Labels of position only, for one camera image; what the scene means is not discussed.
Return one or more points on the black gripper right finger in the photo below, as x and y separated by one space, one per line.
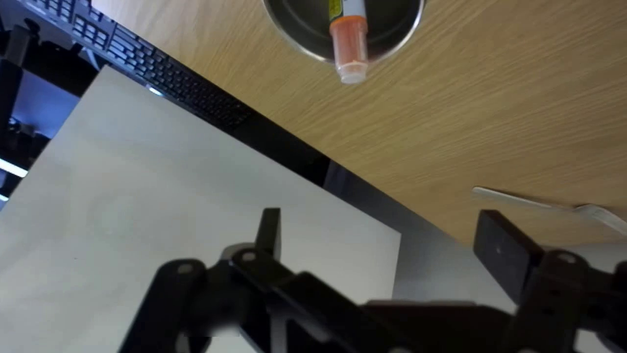
557 293

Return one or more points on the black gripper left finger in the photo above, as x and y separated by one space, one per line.
273 309

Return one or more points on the orange marker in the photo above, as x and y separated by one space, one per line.
348 29

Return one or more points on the white partition board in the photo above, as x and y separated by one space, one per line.
132 184

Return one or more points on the black keyboard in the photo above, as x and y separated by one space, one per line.
144 62

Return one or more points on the teal steel mug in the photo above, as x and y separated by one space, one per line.
305 25

